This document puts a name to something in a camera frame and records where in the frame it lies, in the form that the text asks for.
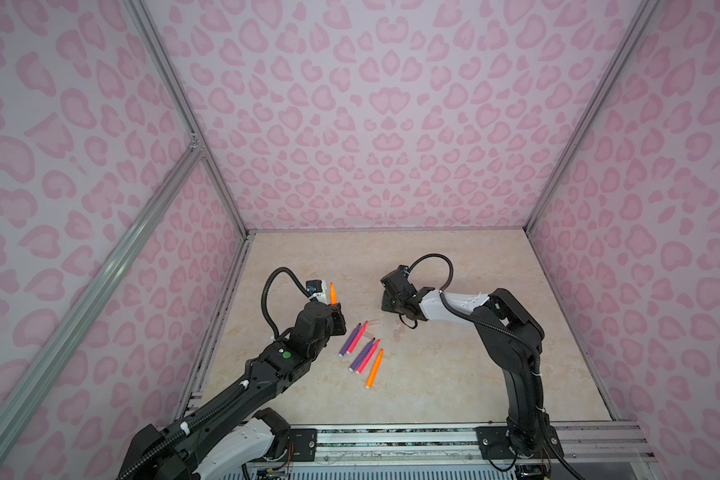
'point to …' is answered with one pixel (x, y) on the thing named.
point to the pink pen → (368, 357)
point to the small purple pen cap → (350, 341)
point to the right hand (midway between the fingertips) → (389, 298)
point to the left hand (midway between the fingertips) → (341, 301)
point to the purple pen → (362, 356)
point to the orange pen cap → (332, 294)
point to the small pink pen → (357, 338)
